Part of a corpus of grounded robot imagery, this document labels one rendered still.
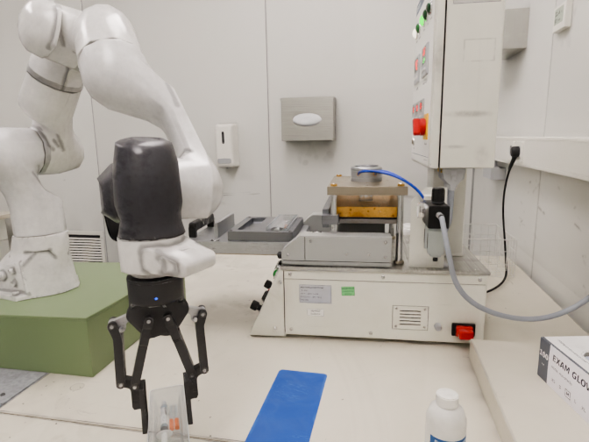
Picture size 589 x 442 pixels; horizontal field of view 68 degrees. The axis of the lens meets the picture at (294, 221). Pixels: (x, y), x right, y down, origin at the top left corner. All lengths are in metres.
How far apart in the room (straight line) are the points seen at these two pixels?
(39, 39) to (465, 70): 0.80
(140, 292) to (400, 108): 2.20
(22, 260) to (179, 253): 0.64
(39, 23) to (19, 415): 0.68
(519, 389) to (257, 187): 2.15
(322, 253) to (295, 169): 1.72
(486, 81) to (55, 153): 0.96
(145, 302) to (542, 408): 0.63
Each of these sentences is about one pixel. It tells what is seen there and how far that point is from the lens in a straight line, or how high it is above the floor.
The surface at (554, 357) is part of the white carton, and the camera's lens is 0.87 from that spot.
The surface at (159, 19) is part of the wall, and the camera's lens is 3.04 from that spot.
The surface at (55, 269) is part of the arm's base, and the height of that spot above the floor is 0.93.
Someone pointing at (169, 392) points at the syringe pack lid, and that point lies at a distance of 0.79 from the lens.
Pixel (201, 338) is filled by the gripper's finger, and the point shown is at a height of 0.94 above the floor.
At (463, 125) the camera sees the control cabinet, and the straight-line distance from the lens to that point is 0.98.
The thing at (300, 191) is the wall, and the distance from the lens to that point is 2.69.
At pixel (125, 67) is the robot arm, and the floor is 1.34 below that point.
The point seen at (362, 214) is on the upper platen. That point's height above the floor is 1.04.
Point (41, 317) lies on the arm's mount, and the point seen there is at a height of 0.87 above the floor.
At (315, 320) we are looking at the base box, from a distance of 1.04.
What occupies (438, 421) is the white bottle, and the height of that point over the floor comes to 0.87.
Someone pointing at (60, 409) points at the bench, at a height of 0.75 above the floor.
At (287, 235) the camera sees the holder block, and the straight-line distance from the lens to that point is 1.06.
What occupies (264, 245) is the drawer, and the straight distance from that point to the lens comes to 1.06.
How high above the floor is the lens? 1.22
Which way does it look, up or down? 11 degrees down
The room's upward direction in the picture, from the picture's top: 1 degrees counter-clockwise
